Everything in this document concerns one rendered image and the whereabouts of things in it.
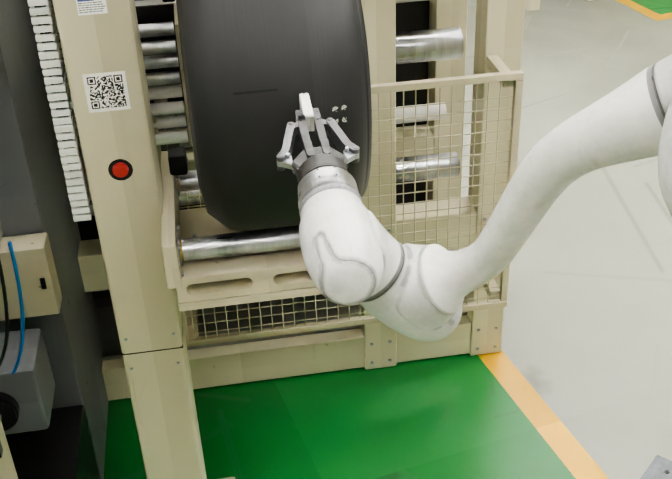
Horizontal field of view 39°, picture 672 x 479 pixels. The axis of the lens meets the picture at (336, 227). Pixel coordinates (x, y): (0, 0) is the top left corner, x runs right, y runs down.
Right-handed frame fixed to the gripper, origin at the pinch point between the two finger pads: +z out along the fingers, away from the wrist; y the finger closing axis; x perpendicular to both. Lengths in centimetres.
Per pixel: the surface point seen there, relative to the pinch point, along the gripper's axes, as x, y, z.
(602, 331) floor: 136, -100, 65
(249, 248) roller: 37.4, 10.8, 11.1
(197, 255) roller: 37.6, 20.9, 11.1
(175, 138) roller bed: 42, 24, 58
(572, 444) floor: 130, -72, 20
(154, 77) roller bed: 27, 27, 61
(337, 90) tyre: -0.8, -5.8, 4.3
